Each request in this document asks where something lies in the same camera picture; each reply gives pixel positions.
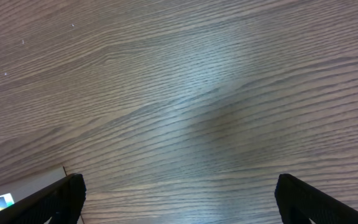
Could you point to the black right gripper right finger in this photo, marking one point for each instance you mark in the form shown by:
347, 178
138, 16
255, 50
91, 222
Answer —
301, 203

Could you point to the white box pink interior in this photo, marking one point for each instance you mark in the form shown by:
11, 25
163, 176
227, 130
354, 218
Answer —
15, 191

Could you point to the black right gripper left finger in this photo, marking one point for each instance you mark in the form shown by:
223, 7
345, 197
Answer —
59, 203

